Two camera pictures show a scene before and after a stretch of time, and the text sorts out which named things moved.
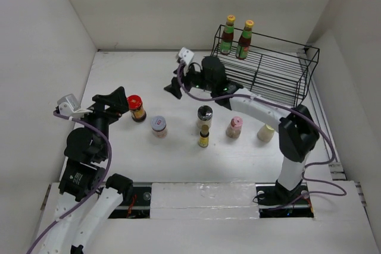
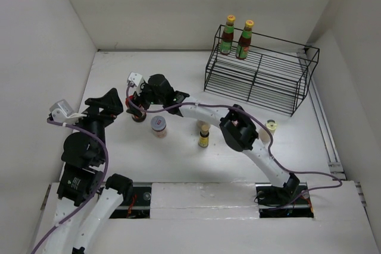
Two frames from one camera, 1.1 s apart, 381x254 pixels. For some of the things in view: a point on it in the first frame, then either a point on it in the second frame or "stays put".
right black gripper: [174, 87] → [139, 99]
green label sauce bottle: [243, 47] stays put
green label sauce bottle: [227, 35] stays put
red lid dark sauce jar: [136, 107] stays put
